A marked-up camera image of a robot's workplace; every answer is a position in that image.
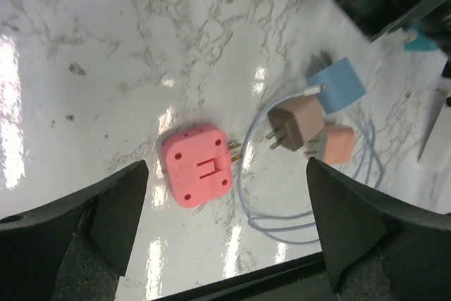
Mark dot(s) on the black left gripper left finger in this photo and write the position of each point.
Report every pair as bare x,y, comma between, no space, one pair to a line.
76,247

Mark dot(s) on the light blue plug adapter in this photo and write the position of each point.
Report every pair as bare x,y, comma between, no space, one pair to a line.
343,86

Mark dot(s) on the beige brown plug adapter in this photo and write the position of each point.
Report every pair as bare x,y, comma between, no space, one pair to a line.
295,122

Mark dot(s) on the orange pink plug adapter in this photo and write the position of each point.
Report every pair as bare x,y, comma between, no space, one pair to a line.
333,144

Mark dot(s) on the pink plug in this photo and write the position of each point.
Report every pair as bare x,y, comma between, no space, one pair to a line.
198,165

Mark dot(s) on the teal power strip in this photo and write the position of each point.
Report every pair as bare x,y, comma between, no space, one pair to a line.
414,40

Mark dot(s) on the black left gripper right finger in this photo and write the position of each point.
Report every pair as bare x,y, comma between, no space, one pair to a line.
375,246

